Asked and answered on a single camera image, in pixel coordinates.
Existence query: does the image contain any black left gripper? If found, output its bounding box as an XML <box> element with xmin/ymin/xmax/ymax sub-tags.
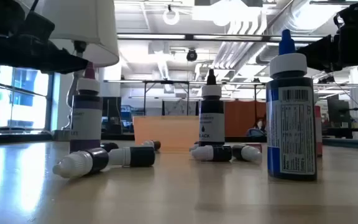
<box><xmin>0</xmin><ymin>33</ymin><xmax>89</xmax><ymax>74</ymax></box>

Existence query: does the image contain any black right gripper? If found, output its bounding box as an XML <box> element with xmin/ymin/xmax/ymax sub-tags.
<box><xmin>296</xmin><ymin>2</ymin><xmax>358</xmax><ymax>72</ymax></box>

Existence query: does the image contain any large purple food coloring bottle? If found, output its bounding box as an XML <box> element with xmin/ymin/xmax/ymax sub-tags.
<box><xmin>69</xmin><ymin>62</ymin><xmax>103</xmax><ymax>154</ymax></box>

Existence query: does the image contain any large red food coloring bottle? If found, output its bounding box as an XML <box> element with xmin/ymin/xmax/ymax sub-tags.
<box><xmin>314</xmin><ymin>105</ymin><xmax>323</xmax><ymax>158</ymax></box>

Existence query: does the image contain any large blue food coloring bottle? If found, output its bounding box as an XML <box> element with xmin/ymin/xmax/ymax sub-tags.
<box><xmin>265</xmin><ymin>29</ymin><xmax>319</xmax><ymax>182</ymax></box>

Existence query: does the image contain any small dark food coloring bottle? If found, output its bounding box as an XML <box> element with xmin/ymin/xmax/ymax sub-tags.
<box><xmin>191</xmin><ymin>144</ymin><xmax>233</xmax><ymax>162</ymax></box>
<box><xmin>231</xmin><ymin>144</ymin><xmax>263</xmax><ymax>163</ymax></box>
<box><xmin>141</xmin><ymin>139</ymin><xmax>162</xmax><ymax>151</ymax></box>

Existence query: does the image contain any large black food coloring bottle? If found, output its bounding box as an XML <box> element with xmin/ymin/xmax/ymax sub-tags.
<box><xmin>198</xmin><ymin>68</ymin><xmax>226</xmax><ymax>147</ymax></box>

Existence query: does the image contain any small red food coloring bottle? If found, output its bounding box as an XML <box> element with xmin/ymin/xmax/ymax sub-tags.
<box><xmin>52</xmin><ymin>147</ymin><xmax>110</xmax><ymax>179</ymax></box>

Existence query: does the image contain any small blue food coloring bottle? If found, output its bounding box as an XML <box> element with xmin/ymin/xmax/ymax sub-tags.
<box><xmin>108</xmin><ymin>146</ymin><xmax>156</xmax><ymax>168</ymax></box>

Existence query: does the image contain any white shade table lamp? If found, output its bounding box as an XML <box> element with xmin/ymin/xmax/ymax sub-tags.
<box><xmin>40</xmin><ymin>0</ymin><xmax>120</xmax><ymax>142</ymax></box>

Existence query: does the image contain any dark background monitor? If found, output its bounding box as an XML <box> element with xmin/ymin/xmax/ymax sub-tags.
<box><xmin>101</xmin><ymin>96</ymin><xmax>122</xmax><ymax>125</ymax></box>
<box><xmin>327</xmin><ymin>98</ymin><xmax>351</xmax><ymax>125</ymax></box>

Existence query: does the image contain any person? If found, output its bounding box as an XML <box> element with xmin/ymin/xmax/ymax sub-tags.
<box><xmin>246</xmin><ymin>114</ymin><xmax>267</xmax><ymax>138</ymax></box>

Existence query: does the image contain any orange partition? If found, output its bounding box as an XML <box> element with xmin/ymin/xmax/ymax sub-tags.
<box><xmin>224</xmin><ymin>100</ymin><xmax>267</xmax><ymax>138</ymax></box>

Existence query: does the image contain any orange plastic tray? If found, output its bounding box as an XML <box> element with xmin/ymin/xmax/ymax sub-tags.
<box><xmin>133</xmin><ymin>115</ymin><xmax>200</xmax><ymax>154</ymax></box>

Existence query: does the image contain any ceiling light bar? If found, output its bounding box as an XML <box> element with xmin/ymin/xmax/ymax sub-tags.
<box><xmin>116</xmin><ymin>32</ymin><xmax>324</xmax><ymax>43</ymax></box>

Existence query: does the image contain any blue window frame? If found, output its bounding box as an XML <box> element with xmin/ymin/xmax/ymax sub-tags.
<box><xmin>0</xmin><ymin>63</ymin><xmax>55</xmax><ymax>131</ymax></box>

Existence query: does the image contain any silver ceiling duct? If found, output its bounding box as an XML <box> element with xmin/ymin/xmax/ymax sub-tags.
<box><xmin>256</xmin><ymin>0</ymin><xmax>341</xmax><ymax>63</ymax></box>

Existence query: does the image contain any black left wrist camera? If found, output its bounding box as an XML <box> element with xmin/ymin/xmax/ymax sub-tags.
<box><xmin>22</xmin><ymin>11</ymin><xmax>56</xmax><ymax>42</ymax></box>

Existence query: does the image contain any black background gantry frame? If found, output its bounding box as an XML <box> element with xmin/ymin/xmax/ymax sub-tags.
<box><xmin>104</xmin><ymin>79</ymin><xmax>267</xmax><ymax>116</ymax></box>

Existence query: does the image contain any white ring ceiling light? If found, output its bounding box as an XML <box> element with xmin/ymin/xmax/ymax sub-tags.
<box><xmin>162</xmin><ymin>4</ymin><xmax>181</xmax><ymax>26</ymax></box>

